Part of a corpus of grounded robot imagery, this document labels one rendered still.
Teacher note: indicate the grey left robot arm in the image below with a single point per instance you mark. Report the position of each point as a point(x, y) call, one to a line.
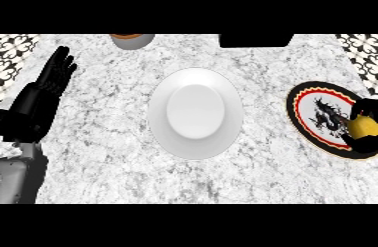
point(15, 177)

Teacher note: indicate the black appliance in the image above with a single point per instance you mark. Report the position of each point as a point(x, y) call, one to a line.
point(255, 40)

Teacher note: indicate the grey pot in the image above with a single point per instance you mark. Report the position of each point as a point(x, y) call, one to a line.
point(131, 41)

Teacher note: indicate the black rimmed dragon plate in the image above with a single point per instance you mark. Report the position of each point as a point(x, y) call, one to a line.
point(320, 117)

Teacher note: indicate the white oval plate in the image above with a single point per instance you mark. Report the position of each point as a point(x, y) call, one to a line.
point(195, 113)

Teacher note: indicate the yellow lemon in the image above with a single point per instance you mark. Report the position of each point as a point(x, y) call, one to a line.
point(365, 126)

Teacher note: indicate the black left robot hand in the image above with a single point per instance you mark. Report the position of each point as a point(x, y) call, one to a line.
point(37, 101)

